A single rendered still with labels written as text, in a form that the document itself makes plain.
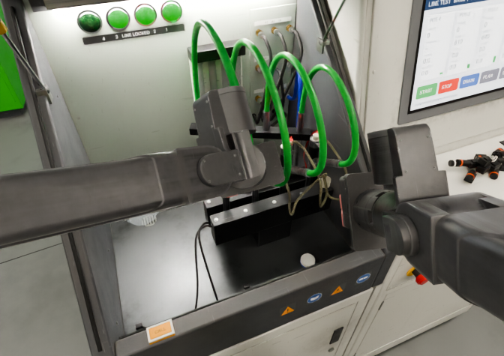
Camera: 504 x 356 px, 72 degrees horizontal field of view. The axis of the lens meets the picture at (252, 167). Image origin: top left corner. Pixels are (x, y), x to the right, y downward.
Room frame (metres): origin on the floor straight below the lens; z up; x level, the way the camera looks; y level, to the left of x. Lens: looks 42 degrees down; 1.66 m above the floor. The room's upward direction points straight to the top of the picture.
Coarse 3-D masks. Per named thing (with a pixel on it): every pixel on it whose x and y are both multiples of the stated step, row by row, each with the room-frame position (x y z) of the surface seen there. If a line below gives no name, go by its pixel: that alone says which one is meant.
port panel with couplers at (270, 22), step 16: (256, 16) 0.92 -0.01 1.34; (272, 16) 0.94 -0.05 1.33; (288, 16) 0.95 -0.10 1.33; (256, 32) 0.91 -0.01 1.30; (272, 32) 0.93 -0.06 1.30; (288, 32) 0.96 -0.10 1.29; (272, 48) 0.94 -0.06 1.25; (288, 48) 0.96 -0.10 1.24; (256, 64) 0.92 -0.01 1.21; (288, 64) 0.93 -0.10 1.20; (256, 80) 0.92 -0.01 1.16; (288, 80) 0.96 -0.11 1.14; (256, 96) 0.92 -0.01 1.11
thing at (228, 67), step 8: (200, 24) 0.64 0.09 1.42; (208, 24) 0.61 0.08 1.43; (192, 32) 0.72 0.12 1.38; (208, 32) 0.59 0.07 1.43; (216, 32) 0.59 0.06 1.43; (192, 40) 0.73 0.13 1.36; (216, 40) 0.56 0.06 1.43; (192, 48) 0.74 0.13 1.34; (216, 48) 0.56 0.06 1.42; (224, 48) 0.55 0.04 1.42; (192, 56) 0.75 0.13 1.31; (224, 56) 0.53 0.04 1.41; (192, 64) 0.76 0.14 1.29; (224, 64) 0.52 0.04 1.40; (192, 72) 0.77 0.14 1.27; (232, 72) 0.51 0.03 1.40; (232, 80) 0.50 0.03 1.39
